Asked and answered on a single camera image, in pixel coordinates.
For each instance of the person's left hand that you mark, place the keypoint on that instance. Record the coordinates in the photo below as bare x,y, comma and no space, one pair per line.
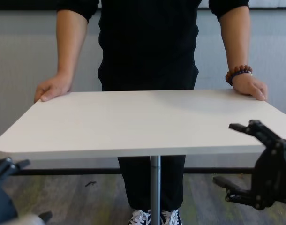
250,86

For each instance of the small black floor debris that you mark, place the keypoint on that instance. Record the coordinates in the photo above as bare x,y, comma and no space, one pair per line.
91,183

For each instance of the black wall rail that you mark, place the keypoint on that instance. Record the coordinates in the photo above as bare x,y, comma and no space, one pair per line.
21,4

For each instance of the person's right hand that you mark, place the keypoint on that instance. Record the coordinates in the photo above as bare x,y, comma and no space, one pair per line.
54,87

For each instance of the black white left sneaker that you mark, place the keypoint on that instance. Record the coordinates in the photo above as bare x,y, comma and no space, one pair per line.
170,218

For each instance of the person's bare left forearm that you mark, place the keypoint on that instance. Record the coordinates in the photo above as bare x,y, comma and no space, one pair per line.
236,39

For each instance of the person's body in black clothes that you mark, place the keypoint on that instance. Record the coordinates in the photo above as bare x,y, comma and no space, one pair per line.
147,47

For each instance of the white pedestal table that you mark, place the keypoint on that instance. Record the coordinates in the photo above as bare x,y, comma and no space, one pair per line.
133,124

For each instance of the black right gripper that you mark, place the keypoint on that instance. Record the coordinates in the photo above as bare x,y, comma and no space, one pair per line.
274,175

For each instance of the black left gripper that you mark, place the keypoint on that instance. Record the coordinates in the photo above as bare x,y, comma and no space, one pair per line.
2,204

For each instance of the person's bare right forearm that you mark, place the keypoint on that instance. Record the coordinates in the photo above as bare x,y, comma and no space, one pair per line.
70,47

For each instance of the black baseboard strip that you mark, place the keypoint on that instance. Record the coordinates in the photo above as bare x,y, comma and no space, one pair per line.
63,171

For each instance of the black white sneaker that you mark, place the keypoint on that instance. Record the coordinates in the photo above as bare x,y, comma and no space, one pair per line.
139,218
170,218

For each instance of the black white right sneaker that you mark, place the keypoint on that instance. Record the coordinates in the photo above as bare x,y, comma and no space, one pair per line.
139,218

